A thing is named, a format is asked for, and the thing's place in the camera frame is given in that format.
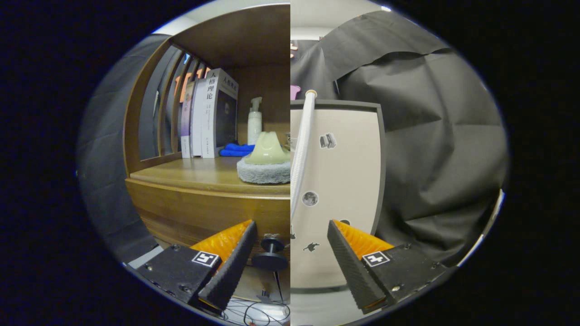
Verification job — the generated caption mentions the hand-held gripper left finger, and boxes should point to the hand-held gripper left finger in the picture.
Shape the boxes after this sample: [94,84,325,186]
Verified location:
[135,220,258,311]

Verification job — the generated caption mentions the white portrait cover book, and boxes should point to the white portrait cover book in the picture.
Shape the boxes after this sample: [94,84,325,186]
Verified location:
[201,68,239,158]

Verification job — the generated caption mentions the blue cloth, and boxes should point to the blue cloth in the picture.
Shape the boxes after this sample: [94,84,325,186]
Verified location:
[219,143,256,158]

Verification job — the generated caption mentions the black floor cables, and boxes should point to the black floor cables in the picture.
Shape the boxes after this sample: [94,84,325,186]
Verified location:
[221,293,290,325]

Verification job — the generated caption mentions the brown wooden cabinet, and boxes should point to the brown wooden cabinet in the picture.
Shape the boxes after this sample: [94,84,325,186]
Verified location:
[123,4,290,302]

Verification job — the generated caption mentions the white corrugated hose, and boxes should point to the white corrugated hose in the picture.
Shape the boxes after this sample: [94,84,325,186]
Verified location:
[290,90,318,223]

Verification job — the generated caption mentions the thin purple book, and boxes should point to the thin purple book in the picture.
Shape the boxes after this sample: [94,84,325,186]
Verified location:
[180,81,196,158]

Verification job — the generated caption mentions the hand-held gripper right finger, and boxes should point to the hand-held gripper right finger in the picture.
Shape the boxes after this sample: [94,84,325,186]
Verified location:
[327,220,448,315]

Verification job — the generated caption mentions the white pump bottle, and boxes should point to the white pump bottle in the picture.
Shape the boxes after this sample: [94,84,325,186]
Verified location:
[247,96,263,146]

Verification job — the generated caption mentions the brown wooden drawer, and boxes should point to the brown wooden drawer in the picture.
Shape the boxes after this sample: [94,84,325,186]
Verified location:
[125,178,290,273]

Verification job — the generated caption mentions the white cabinet door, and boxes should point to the white cabinet door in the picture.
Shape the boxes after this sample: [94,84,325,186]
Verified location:
[290,100,386,290]

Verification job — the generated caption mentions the black backdrop cloth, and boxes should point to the black backdrop cloth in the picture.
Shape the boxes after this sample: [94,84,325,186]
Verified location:
[76,11,509,268]

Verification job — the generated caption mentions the green handled grey scrub brush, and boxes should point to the green handled grey scrub brush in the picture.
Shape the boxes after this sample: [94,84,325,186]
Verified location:
[236,131,290,185]

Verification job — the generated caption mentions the wooden countertop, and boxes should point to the wooden countertop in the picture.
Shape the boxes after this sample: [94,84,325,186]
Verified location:
[129,156,290,196]

